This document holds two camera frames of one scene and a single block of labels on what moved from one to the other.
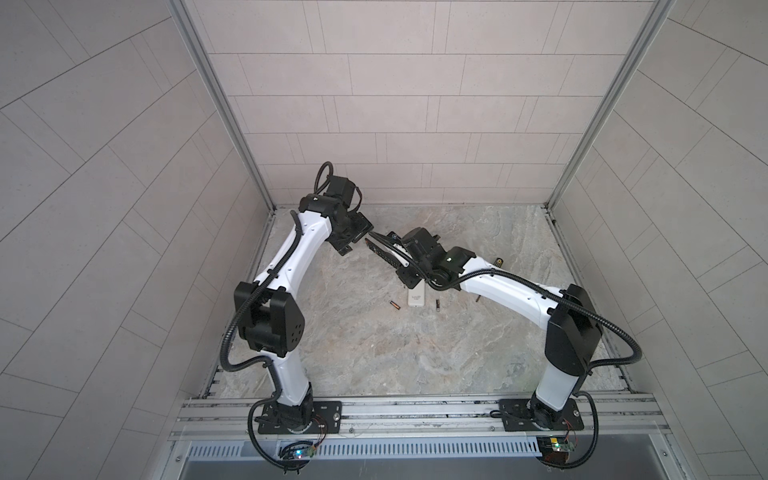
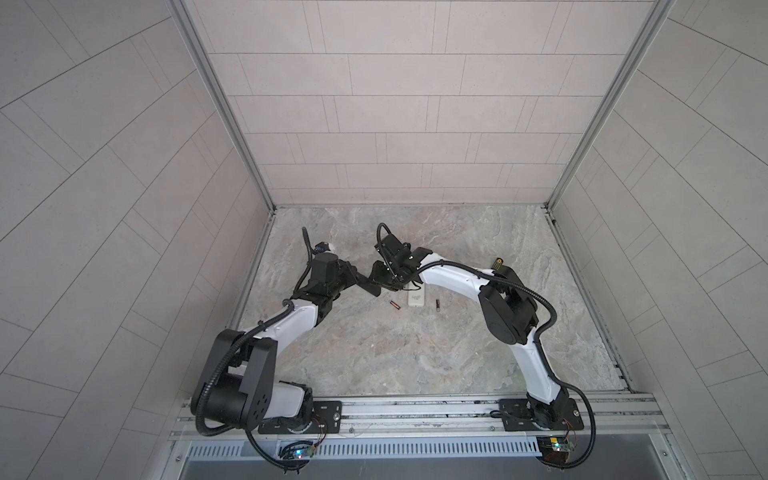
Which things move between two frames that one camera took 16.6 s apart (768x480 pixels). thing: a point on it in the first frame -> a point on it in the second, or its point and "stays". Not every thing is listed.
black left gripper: x=361 y=223 -> x=350 y=275
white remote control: x=416 y=296 stays
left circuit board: x=297 y=452 stays
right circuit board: x=555 y=449 stays
